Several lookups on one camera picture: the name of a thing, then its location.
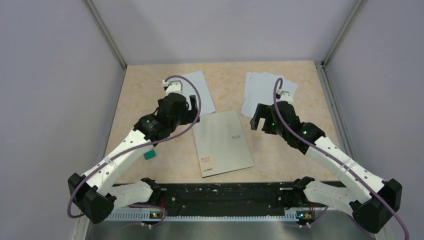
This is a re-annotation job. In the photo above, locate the grey black file folder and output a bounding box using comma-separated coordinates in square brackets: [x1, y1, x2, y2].
[192, 110, 254, 178]

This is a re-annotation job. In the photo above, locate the white paper sheet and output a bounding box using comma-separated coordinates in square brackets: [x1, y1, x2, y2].
[181, 70, 216, 116]

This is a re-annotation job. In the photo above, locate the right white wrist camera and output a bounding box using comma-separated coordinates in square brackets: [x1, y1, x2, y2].
[276, 89, 294, 104]

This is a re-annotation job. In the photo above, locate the white slotted cable duct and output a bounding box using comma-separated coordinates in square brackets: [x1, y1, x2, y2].
[105, 209, 300, 222]

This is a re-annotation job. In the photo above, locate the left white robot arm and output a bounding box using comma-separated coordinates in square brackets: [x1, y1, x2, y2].
[68, 92, 202, 224]

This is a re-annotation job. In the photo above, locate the green block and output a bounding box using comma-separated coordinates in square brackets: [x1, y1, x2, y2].
[143, 149, 157, 160]

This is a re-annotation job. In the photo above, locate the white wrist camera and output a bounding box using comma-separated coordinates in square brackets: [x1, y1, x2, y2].
[162, 80, 183, 96]
[276, 89, 294, 104]

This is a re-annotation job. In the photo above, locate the white paper stack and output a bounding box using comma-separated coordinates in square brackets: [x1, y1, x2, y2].
[241, 72, 299, 118]

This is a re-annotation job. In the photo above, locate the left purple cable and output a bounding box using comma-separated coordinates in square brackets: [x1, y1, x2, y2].
[67, 75, 202, 220]

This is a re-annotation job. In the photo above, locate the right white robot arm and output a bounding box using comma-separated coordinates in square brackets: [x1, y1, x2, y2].
[250, 101, 403, 234]

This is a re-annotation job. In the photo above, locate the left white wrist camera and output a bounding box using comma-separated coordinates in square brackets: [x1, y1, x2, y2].
[162, 80, 183, 96]

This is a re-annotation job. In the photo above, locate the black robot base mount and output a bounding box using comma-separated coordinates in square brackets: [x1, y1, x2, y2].
[145, 181, 323, 218]

